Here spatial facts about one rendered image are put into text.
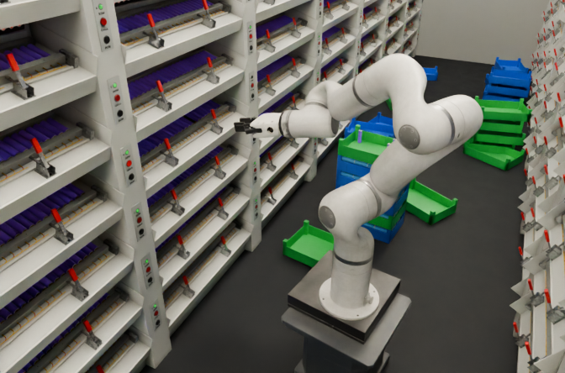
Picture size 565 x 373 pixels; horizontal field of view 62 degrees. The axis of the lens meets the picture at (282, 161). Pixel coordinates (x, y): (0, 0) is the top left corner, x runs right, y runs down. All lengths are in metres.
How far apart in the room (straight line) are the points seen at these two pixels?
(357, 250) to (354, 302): 0.20
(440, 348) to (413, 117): 1.15
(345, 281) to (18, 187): 0.90
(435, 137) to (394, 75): 0.18
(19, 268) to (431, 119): 0.97
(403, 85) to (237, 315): 1.23
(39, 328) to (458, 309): 1.51
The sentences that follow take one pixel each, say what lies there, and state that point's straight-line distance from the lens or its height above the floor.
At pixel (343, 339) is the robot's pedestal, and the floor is 0.28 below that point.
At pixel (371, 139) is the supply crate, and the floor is 0.42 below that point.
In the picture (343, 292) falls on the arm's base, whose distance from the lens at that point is 1.49.
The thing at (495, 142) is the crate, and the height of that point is 0.09.
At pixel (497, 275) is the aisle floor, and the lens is 2.33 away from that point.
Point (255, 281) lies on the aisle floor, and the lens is 2.10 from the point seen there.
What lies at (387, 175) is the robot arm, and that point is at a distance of 1.17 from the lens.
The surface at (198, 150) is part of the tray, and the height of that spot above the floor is 0.69.
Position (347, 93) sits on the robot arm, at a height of 1.02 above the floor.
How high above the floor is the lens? 1.44
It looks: 29 degrees down
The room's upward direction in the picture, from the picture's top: straight up
